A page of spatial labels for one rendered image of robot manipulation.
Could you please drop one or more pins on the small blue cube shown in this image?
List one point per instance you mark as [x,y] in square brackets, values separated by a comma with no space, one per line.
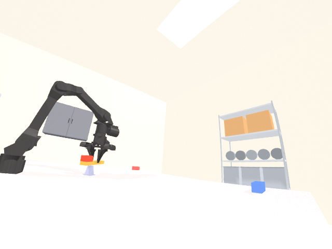
[258,187]

